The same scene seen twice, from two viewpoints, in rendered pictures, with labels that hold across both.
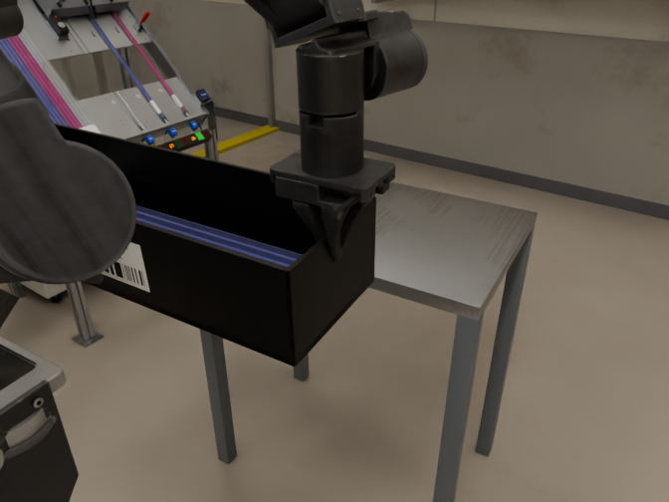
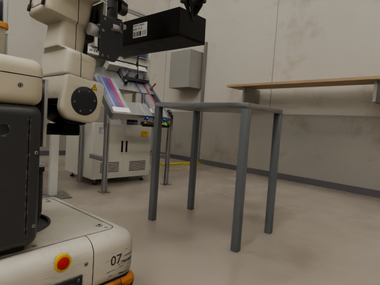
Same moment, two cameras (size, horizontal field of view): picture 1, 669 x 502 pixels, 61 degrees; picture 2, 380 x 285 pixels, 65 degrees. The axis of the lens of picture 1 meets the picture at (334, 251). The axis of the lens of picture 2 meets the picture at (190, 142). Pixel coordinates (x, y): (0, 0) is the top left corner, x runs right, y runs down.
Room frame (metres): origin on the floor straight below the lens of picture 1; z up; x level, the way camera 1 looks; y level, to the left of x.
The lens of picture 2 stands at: (-0.74, -0.24, 0.66)
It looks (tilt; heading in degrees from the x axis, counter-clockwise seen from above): 3 degrees down; 10
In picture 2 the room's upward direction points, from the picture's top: 4 degrees clockwise
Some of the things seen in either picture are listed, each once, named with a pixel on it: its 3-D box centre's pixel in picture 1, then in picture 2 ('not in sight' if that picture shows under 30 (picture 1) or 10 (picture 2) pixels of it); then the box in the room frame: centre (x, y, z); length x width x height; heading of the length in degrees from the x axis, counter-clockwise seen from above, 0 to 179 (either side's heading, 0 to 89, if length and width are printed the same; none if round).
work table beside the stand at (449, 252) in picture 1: (358, 350); (212, 166); (1.20, -0.07, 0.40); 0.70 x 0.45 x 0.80; 60
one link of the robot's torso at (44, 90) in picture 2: not in sight; (50, 111); (0.31, 0.51, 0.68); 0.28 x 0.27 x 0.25; 60
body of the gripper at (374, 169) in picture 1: (332, 146); not in sight; (0.50, 0.00, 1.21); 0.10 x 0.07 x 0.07; 60
